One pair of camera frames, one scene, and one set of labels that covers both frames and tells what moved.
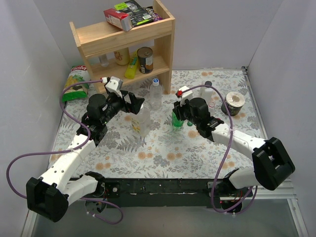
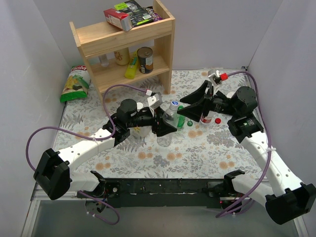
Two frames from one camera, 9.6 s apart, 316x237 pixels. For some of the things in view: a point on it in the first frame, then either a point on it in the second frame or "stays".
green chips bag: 77,74 stays
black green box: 138,14 stays
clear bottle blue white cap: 155,94 → 171,117
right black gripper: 177,111 → 209,102
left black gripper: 127,101 → 157,120
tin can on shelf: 145,56 stays
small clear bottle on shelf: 103,60 stays
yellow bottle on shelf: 131,70 stays
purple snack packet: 156,16 stays
